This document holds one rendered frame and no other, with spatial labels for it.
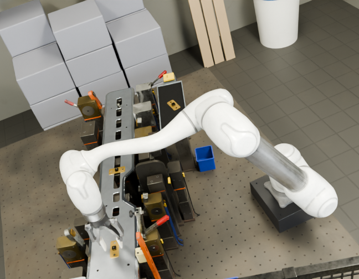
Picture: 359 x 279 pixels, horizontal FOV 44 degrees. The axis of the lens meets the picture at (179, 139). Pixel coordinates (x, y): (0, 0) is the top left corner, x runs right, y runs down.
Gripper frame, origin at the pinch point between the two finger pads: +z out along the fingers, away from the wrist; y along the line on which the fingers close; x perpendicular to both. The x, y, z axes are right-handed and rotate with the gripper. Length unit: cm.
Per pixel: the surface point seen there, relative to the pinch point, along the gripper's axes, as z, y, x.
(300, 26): 104, -168, -309
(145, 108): -7, -19, -78
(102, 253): 4.5, 5.6, 0.9
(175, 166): -3.5, -30.8, -32.8
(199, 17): 52, -62, -278
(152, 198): -2.5, -19.0, -17.5
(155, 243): 2.0, -18.4, 2.9
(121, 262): 4.5, -3.0, 7.0
